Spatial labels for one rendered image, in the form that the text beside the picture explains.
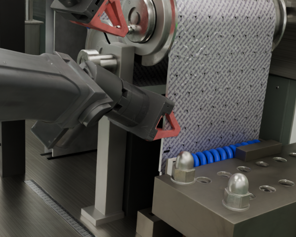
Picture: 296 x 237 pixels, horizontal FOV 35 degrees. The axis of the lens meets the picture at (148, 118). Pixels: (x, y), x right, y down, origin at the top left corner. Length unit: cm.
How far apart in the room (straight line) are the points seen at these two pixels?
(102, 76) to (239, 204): 24
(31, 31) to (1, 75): 104
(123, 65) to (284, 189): 31
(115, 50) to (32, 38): 68
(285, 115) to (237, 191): 40
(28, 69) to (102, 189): 44
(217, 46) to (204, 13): 6
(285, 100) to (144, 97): 39
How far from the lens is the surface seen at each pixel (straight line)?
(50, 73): 45
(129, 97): 63
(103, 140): 78
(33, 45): 141
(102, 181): 81
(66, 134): 63
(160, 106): 64
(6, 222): 83
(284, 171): 78
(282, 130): 99
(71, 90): 48
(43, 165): 105
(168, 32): 69
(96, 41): 87
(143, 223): 78
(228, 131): 83
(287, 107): 98
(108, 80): 61
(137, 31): 72
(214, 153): 78
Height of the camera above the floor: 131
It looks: 17 degrees down
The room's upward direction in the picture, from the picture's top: 4 degrees clockwise
